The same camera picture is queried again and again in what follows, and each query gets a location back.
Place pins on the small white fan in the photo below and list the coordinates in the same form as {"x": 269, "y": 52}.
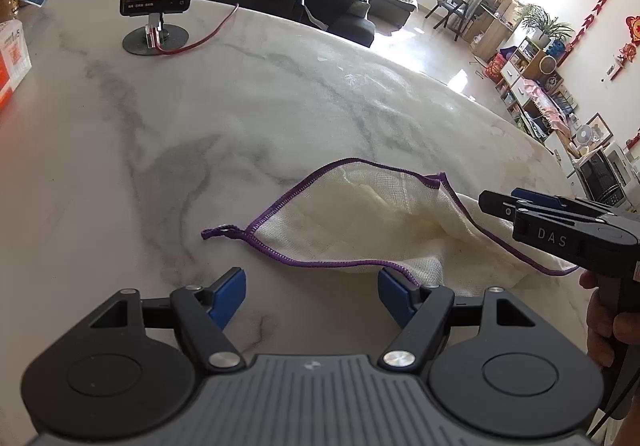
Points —
{"x": 585, "y": 140}

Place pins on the green potted plant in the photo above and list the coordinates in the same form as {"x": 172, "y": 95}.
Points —
{"x": 544, "y": 27}

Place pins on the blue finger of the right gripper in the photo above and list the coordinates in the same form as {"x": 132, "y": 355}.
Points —
{"x": 537, "y": 198}
{"x": 505, "y": 206}

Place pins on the low shelf cabinet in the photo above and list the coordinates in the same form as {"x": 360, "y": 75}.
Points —
{"x": 530, "y": 86}

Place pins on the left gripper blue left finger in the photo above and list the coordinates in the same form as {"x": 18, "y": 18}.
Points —
{"x": 202, "y": 313}

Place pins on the dark wooden chair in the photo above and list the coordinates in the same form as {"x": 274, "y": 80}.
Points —
{"x": 458, "y": 8}

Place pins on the orange white tissue box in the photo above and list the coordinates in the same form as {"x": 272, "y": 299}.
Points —
{"x": 14, "y": 59}

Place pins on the round grey phone stand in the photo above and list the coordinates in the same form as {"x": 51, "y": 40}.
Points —
{"x": 155, "y": 38}

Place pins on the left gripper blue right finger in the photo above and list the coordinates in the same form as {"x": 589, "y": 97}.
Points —
{"x": 422, "y": 316}

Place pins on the golden cans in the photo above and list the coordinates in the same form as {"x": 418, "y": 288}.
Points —
{"x": 8, "y": 10}

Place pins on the wooden desk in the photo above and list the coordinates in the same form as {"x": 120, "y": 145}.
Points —
{"x": 496, "y": 26}

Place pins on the person right hand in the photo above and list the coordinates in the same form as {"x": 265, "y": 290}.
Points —
{"x": 602, "y": 325}

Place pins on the white towel purple trim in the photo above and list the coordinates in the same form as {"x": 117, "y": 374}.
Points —
{"x": 356, "y": 214}

